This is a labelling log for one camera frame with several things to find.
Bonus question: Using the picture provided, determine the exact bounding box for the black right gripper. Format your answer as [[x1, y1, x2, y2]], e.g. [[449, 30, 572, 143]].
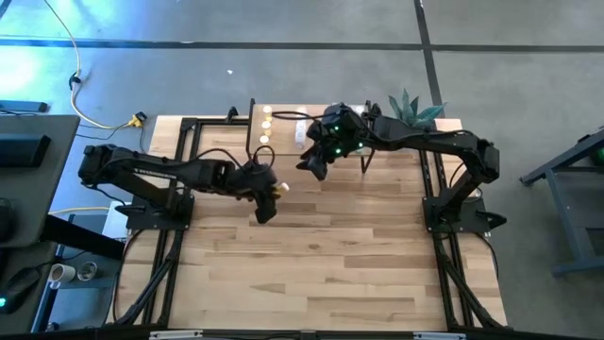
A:
[[295, 104, 374, 181]]

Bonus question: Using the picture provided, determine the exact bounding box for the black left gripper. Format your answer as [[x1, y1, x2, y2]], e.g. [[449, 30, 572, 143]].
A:
[[226, 162, 282, 226]]

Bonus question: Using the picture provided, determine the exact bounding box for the green snake plant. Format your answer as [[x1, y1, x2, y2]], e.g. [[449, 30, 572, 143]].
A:
[[387, 88, 447, 131]]

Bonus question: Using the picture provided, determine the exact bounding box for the white paper sheet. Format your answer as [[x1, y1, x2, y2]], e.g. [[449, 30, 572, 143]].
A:
[[101, 200, 136, 240]]

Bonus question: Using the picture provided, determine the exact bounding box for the clear glass cup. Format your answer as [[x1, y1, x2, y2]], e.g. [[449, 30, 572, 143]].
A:
[[76, 261, 99, 283]]

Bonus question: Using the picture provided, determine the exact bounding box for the white paper cup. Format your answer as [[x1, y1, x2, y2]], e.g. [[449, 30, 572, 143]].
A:
[[48, 263, 77, 290]]

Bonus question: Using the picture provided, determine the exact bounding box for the black side desk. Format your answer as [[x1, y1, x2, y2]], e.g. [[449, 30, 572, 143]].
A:
[[0, 114, 126, 261]]

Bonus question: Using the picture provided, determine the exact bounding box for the black rectangular box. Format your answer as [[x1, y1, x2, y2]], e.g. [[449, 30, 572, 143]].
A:
[[0, 133, 52, 168]]

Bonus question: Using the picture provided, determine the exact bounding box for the black flat bar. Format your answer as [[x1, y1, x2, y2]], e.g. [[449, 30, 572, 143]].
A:
[[0, 99, 50, 113]]

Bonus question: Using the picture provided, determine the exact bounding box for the black computer mouse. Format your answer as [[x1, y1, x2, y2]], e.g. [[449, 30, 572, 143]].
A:
[[0, 266, 42, 315]]

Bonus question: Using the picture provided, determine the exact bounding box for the wooden shelf black metal frame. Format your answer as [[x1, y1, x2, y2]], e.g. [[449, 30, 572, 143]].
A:
[[247, 97, 377, 175]]

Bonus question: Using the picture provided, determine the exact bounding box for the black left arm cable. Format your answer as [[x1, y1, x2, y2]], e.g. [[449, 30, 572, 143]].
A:
[[193, 144, 277, 171]]

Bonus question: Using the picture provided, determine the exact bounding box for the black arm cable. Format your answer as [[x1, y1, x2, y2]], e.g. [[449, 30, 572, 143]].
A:
[[193, 144, 277, 171], [271, 110, 315, 122]]

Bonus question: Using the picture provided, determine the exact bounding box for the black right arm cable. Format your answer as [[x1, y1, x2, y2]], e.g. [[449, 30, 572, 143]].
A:
[[271, 110, 315, 122]]

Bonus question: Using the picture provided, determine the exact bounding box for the black aluminium rig frame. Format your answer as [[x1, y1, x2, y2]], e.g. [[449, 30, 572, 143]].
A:
[[106, 101, 511, 340]]

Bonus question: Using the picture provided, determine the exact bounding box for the silver metal bracket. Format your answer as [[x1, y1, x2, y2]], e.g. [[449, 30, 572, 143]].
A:
[[148, 329, 204, 340], [412, 331, 467, 340]]

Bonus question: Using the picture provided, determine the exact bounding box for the pale yellow floor cable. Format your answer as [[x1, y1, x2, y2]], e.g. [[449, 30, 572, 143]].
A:
[[46, 205, 112, 216]]

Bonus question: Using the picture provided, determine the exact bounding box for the yellow extension cable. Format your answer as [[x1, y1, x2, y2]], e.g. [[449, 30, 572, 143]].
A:
[[42, 0, 143, 131]]

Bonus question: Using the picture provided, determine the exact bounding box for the grey metal desk frame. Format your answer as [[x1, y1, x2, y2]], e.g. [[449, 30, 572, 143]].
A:
[[518, 127, 604, 278]]

